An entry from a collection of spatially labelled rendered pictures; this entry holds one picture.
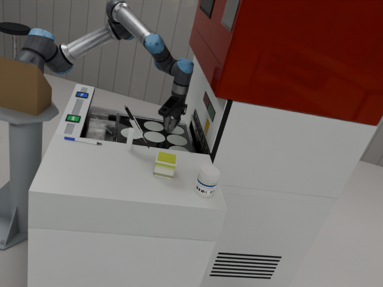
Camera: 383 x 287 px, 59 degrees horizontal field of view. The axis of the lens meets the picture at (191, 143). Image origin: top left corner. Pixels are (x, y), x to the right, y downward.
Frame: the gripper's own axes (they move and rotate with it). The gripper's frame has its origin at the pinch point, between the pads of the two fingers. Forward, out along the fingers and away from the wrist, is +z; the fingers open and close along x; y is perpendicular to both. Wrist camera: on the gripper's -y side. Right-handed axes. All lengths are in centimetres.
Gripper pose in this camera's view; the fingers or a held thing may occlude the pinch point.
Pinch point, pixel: (168, 131)
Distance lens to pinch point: 165.1
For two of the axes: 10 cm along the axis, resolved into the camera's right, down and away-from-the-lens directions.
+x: -8.6, -4.1, 3.0
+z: -2.3, 8.5, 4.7
